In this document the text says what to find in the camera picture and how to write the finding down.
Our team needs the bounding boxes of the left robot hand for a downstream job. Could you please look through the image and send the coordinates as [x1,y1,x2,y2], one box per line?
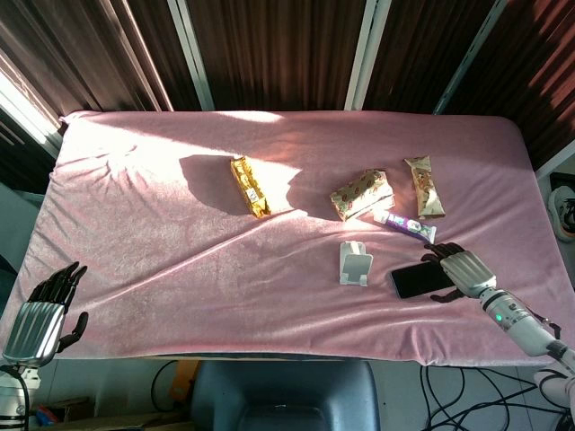
[2,261,90,369]

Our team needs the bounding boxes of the purple white tube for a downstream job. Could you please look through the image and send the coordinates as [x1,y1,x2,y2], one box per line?
[373,210,438,245]

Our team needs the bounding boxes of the white sneaker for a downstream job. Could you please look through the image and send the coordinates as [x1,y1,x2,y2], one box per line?
[548,185,575,244]

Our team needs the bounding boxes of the black cable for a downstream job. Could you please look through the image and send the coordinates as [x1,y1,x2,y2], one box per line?
[149,359,180,413]
[420,365,568,431]

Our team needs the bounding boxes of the black smartphone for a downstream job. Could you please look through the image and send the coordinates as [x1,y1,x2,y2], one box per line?
[390,260,456,301]

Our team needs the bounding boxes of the grey chair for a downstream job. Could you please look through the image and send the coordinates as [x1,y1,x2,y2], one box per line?
[189,360,382,431]

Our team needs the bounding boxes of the pink table cloth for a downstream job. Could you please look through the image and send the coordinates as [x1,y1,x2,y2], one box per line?
[2,110,575,368]

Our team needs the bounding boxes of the white phone stand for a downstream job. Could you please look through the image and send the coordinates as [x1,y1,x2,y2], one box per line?
[339,240,375,286]

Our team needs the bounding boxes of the cardboard box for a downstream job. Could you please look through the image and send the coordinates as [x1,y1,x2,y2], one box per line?
[34,396,91,426]

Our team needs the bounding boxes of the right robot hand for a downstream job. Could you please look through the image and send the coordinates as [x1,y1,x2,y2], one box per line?
[420,242,499,303]

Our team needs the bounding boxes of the gold snack bar wrapper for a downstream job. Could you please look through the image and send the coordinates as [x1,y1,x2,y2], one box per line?
[230,155,272,219]

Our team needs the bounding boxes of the beige red-printed snack pack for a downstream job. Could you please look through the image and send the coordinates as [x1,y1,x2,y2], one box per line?
[330,168,396,223]

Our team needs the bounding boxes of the cream snack bar wrapper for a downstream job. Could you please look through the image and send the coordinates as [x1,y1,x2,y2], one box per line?
[403,155,447,220]

